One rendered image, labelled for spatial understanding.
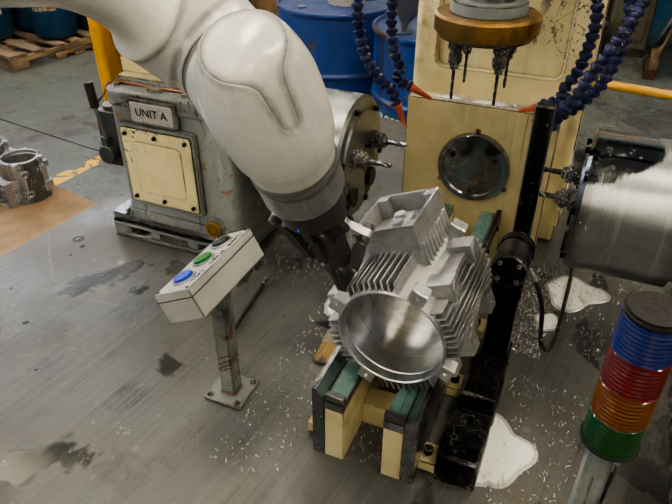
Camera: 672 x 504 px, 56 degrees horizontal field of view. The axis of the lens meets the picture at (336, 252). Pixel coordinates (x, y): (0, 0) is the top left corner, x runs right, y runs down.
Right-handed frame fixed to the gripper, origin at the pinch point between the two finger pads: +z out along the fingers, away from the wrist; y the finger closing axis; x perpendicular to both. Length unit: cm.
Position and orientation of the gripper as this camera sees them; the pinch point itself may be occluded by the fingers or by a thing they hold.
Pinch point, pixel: (341, 271)
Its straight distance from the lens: 84.5
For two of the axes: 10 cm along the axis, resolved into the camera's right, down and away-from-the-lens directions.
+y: -9.2, -2.2, 3.3
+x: -3.4, 8.6, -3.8
